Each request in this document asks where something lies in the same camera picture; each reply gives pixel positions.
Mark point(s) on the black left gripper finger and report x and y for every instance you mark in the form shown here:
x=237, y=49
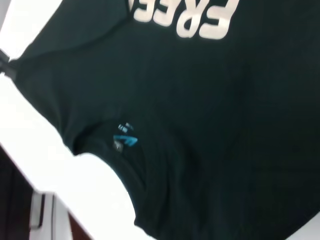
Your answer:
x=6, y=65

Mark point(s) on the white cabinet with black trim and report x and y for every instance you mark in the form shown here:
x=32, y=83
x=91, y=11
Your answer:
x=52, y=220

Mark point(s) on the black shirt with FREE print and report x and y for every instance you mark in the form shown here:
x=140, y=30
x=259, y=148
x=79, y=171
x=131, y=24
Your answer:
x=187, y=100

